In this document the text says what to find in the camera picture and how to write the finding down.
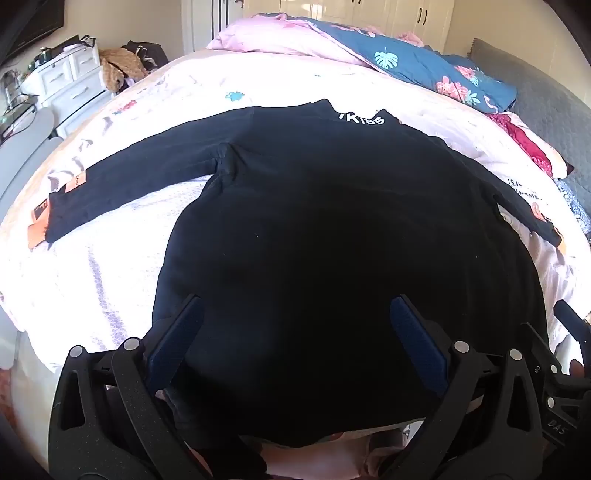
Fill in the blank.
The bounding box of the white wardrobe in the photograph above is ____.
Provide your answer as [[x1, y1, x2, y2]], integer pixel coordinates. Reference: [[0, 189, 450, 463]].
[[231, 0, 458, 54]]

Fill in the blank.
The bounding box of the person's pink clothing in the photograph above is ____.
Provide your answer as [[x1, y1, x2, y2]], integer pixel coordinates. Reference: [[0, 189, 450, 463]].
[[259, 431, 416, 480]]

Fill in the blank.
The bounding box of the black bag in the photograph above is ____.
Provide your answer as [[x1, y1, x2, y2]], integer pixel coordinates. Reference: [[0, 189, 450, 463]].
[[122, 41, 169, 72]]

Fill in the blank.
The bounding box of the blue floral quilt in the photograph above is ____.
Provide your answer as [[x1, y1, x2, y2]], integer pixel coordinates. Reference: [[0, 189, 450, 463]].
[[286, 16, 518, 114]]

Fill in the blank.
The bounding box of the red patterned pillow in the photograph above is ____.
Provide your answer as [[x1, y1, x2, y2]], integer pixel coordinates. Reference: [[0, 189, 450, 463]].
[[489, 111, 575, 178]]

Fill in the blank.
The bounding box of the black television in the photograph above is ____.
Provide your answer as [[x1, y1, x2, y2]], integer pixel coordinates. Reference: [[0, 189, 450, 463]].
[[0, 0, 65, 65]]

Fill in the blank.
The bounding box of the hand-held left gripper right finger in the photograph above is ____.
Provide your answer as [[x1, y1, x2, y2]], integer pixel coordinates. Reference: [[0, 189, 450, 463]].
[[389, 294, 546, 480]]

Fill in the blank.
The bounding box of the blue patterned pillow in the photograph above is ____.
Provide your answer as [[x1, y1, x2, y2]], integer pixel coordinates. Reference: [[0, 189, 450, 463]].
[[554, 178, 591, 241]]

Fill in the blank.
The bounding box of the grey quilted headboard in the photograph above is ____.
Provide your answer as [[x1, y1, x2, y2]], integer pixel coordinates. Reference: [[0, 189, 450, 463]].
[[468, 38, 591, 185]]

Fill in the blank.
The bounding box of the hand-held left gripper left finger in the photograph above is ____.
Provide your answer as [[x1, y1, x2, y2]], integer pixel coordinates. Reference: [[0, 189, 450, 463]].
[[48, 294, 206, 480]]

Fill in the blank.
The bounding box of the black long-sleeve sweater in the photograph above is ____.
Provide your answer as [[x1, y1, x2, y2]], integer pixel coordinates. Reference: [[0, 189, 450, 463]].
[[44, 98, 561, 450]]

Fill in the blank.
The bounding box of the light grey oval board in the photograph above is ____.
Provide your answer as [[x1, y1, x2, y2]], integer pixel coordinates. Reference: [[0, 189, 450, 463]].
[[0, 108, 63, 208]]

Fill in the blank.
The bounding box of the strawberry bear printed bed sheet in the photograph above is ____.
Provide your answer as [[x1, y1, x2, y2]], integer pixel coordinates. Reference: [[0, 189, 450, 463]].
[[0, 48, 591, 416]]

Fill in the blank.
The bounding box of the beige clothes pile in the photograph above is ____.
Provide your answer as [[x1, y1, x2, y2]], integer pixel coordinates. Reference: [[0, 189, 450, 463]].
[[99, 47, 148, 95]]

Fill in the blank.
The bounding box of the white drawer cabinet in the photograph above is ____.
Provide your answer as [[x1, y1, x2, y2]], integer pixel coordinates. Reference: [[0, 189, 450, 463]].
[[21, 44, 116, 139]]

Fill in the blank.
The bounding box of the pink pillow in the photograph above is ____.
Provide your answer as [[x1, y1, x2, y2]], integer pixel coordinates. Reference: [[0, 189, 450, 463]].
[[205, 14, 370, 68]]

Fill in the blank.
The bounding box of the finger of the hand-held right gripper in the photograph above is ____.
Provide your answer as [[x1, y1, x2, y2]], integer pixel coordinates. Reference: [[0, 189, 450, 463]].
[[521, 323, 561, 374], [554, 300, 591, 344]]

